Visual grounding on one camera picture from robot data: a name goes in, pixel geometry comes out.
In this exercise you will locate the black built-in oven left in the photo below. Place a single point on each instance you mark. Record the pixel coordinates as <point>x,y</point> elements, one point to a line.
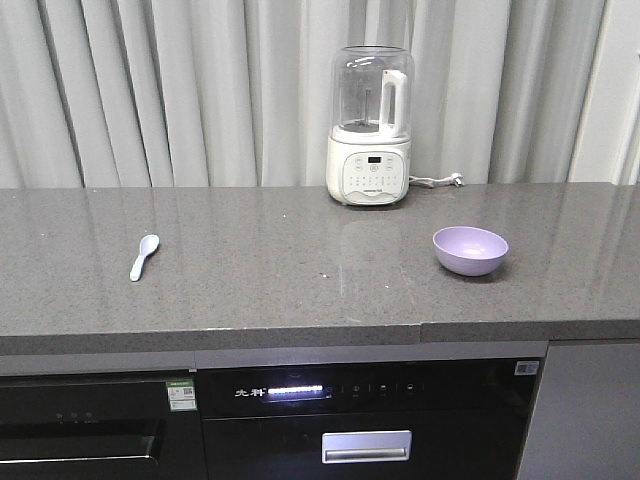
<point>126,425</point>

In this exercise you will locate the purple plastic bowl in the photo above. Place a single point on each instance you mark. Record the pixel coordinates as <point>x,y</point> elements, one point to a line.
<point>469,251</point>

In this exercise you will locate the black built-in dishwasher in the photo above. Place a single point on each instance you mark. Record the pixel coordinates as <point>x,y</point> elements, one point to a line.
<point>435,419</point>

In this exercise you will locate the white blender with clear jar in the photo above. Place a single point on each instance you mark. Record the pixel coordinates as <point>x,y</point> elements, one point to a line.
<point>369,141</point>

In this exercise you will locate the light blue plastic spoon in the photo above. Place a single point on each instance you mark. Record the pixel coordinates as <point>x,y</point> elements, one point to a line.
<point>147,246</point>

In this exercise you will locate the grey cabinet door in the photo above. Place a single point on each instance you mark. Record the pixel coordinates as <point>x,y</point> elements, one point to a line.
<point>585,420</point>

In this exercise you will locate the grey pleated curtain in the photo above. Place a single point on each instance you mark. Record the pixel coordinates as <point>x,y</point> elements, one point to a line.
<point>238,93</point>

